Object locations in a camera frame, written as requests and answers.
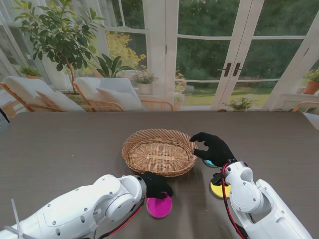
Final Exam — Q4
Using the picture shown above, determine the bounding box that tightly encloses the printed conservatory backdrop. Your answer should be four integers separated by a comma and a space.
0, 0, 319, 113

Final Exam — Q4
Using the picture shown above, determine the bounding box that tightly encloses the red cable on arm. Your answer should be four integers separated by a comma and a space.
98, 196, 148, 239
221, 163, 247, 239

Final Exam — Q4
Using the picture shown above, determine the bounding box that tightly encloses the magenta culture dish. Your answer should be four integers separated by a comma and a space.
146, 191, 173, 219

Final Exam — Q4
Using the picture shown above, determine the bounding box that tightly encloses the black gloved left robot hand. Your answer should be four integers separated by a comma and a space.
141, 171, 174, 200

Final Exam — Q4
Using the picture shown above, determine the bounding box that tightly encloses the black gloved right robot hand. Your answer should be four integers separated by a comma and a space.
189, 132, 237, 168

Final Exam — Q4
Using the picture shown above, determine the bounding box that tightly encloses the white paper sheet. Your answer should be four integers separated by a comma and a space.
301, 112, 319, 131

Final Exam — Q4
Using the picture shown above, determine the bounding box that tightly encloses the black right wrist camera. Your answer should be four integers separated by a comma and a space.
210, 171, 224, 186

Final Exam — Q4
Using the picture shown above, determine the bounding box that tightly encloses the oval wicker basket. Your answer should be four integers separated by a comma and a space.
121, 128, 199, 178

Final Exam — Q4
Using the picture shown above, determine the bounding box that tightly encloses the white zip tie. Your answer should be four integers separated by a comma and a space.
3, 198, 24, 239

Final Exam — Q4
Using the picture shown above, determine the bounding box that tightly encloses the red cable on right arm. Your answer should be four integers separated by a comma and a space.
221, 163, 247, 239

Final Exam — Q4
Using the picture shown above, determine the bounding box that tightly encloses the yellow culture dish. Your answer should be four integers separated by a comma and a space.
208, 180, 232, 200

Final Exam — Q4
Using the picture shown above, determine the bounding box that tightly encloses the red cable on left arm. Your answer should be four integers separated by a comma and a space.
98, 196, 148, 239

